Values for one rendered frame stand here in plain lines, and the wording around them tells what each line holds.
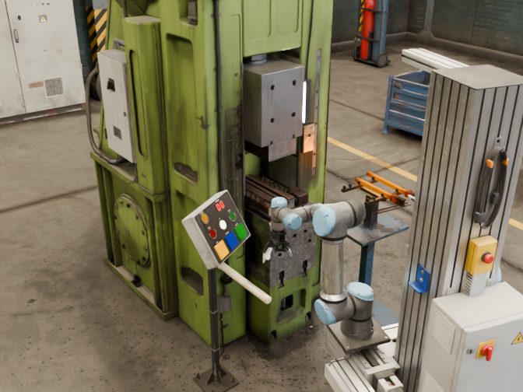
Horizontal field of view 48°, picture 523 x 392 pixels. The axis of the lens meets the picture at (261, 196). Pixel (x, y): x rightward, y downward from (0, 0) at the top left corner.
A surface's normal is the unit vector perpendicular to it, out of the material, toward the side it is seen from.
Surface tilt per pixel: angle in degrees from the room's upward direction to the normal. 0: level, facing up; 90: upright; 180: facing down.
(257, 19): 90
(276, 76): 90
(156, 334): 0
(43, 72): 90
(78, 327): 0
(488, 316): 0
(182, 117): 89
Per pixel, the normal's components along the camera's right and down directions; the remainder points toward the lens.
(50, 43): 0.58, 0.36
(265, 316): -0.78, 0.27
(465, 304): 0.00, -0.90
